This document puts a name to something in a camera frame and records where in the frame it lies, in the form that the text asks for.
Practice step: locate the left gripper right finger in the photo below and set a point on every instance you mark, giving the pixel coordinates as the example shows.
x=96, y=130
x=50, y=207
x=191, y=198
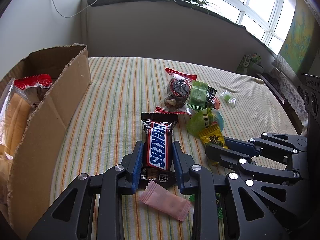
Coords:
x=182, y=164

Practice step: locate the round green jelly cup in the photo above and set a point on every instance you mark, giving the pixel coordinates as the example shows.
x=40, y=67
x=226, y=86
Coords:
x=204, y=119

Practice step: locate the light green cake packet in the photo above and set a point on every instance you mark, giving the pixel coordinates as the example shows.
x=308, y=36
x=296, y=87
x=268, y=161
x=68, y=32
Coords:
x=197, y=96

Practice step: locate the green snack box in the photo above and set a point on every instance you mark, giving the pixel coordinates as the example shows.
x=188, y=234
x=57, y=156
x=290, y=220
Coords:
x=247, y=62

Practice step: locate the yellow snack packet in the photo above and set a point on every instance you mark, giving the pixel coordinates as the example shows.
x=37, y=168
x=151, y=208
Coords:
x=212, y=135

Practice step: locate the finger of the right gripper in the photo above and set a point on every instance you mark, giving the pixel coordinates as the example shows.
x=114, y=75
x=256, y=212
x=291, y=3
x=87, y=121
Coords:
x=226, y=158
x=245, y=147

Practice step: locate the bagged sponge cake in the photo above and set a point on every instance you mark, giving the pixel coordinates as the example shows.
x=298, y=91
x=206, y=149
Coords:
x=15, y=111

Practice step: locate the black printed snack packet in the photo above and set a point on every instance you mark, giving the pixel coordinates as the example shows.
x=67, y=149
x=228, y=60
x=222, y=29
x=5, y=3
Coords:
x=211, y=92

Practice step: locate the Snickers bar English label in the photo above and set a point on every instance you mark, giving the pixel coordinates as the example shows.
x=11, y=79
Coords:
x=157, y=152

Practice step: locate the wall map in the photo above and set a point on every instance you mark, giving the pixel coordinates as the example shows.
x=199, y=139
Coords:
x=298, y=40

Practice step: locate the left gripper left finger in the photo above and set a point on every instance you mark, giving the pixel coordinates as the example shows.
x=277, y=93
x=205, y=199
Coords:
x=129, y=179

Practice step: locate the small clear green candy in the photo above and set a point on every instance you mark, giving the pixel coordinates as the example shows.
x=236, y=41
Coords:
x=227, y=97

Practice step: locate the red clear nut bag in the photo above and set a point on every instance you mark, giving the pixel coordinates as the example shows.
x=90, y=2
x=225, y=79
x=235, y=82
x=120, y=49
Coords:
x=177, y=93

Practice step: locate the orange candy wrapper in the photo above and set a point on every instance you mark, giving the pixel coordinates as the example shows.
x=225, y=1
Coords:
x=215, y=103

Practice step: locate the green candy packet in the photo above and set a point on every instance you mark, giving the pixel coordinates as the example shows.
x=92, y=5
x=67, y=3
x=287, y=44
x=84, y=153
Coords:
x=218, y=203

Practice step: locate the cardboard box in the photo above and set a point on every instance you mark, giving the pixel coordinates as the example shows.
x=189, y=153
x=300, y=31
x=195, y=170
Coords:
x=34, y=161

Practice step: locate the red clear date bag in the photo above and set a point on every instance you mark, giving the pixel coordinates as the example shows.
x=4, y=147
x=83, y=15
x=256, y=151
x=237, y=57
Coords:
x=33, y=88

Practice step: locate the pink candy wrapper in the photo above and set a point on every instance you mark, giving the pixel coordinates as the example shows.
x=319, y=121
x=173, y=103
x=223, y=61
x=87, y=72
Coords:
x=162, y=200

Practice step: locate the striped tablecloth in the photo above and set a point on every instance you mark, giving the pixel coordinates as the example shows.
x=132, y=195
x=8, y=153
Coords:
x=123, y=106

